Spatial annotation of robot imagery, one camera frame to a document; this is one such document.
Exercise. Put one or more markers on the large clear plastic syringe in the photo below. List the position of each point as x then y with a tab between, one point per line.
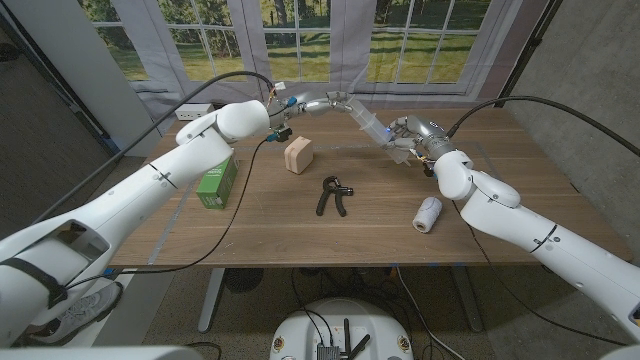
370	125

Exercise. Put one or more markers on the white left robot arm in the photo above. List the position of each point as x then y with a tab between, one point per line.
150	185

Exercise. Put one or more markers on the printed window backdrop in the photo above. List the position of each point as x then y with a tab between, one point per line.
345	60

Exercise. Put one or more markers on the grey sneaker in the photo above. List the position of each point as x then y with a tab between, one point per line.
80	315

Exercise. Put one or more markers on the green cardboard box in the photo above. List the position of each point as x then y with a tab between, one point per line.
217	185

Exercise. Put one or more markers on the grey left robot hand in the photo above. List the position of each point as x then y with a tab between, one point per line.
315	104

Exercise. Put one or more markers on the grey table leg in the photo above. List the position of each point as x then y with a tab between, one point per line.
212	295
467	300

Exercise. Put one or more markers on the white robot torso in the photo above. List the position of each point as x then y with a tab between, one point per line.
370	325

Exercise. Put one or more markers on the black backdrop stand pole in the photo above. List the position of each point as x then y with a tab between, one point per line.
530	46

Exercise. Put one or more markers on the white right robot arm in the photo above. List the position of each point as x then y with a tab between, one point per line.
550	240

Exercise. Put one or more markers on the black round floor object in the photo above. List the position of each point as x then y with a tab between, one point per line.
244	280

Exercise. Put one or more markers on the white power strip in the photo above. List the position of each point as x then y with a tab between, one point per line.
187	112

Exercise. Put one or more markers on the black hand grip strengthener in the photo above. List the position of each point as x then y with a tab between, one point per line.
340	197

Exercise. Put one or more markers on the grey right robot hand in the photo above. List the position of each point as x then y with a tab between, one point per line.
425	132

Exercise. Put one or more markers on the black antenna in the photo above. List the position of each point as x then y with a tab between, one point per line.
347	335
361	345

